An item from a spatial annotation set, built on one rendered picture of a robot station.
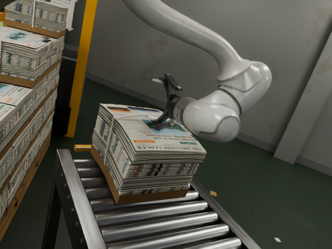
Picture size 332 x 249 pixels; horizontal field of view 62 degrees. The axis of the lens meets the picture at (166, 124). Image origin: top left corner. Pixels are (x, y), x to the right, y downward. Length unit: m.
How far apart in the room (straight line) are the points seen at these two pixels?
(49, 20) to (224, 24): 2.86
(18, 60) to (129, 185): 1.11
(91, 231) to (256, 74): 0.64
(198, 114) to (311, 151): 3.99
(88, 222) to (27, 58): 1.13
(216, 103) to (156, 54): 4.14
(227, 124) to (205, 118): 0.06
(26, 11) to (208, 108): 1.84
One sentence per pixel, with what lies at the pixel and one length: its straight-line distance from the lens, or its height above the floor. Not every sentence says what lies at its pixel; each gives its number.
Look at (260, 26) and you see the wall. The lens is 4.44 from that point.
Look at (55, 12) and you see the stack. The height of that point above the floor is 1.24.
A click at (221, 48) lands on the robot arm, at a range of 0.76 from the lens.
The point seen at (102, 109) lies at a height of 1.01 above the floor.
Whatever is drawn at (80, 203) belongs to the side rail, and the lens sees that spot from 0.95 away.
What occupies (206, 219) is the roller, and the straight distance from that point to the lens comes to 1.06.
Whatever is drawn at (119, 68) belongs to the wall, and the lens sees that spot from 5.19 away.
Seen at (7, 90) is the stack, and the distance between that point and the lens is 1.73.
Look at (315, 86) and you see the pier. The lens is 4.28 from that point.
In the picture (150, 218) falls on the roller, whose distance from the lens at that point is 0.99.
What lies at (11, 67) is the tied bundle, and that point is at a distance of 1.81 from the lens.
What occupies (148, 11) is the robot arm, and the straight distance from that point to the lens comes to 0.68.
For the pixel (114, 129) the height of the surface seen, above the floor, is 1.00.
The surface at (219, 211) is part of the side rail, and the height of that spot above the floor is 0.80.
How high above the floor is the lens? 1.40
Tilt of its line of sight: 20 degrees down
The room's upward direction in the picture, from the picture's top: 17 degrees clockwise
